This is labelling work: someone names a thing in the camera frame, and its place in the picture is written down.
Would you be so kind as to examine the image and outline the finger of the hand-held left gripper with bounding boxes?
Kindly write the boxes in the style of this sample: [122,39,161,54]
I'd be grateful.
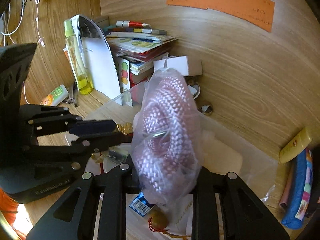
[21,130,134,178]
[19,104,116,140]

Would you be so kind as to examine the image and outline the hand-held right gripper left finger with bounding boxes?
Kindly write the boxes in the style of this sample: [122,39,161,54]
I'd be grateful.
[26,154,140,240]

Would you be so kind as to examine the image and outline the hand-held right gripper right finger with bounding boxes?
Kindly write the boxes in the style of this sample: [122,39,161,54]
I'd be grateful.
[190,166,290,240]

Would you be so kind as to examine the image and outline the clear plastic storage box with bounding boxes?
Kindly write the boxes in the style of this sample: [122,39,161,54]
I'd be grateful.
[82,80,278,240]

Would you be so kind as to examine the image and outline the green brown gourd charm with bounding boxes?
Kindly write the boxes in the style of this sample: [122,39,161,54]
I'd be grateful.
[148,209,193,240]

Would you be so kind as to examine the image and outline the pink rope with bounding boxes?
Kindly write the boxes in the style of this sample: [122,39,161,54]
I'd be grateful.
[129,55,203,228]

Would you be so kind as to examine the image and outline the wooden desktop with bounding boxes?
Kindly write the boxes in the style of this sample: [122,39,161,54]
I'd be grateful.
[15,80,308,240]

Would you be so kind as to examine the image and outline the small blue barcode box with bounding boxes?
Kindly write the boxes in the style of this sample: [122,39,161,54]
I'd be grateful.
[128,192,157,217]

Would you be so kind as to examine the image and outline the green orange tube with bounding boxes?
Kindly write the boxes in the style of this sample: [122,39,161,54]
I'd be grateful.
[40,84,69,107]

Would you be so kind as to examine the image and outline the fruit print book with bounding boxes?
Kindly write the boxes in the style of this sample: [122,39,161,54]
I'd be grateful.
[119,57,131,93]

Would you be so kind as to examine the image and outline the orange booklet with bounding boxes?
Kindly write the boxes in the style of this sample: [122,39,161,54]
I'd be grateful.
[62,47,72,66]

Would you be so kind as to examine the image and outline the white curved folder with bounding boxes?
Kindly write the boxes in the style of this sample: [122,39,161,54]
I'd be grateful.
[71,15,123,106]

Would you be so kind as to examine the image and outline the green spray bottle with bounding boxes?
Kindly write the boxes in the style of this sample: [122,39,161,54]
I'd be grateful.
[63,19,94,96]

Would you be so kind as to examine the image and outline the blue patchwork pouch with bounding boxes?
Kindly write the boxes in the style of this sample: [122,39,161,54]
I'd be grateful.
[278,148,314,230]

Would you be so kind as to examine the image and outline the stack of books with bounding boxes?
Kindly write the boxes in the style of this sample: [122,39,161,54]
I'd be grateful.
[104,27,178,91]

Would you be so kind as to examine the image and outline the yellow tube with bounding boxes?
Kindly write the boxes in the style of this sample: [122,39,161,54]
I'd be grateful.
[279,127,313,164]

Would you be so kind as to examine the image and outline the bowl of small trinkets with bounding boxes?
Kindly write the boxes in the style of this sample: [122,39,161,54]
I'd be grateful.
[186,78,201,100]

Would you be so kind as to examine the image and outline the small white cardboard box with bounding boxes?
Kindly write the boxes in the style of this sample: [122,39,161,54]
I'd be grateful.
[153,55,203,77]

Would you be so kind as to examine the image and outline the red white pen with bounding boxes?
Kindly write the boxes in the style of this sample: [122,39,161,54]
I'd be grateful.
[116,20,151,29]

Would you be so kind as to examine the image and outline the person's orange clothing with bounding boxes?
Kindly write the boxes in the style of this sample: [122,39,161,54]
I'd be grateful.
[0,188,20,217]

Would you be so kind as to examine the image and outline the white charging cable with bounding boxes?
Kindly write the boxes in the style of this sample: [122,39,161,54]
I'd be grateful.
[0,0,30,105]

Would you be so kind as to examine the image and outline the thin white cable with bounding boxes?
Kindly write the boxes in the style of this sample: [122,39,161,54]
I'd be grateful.
[34,0,46,48]

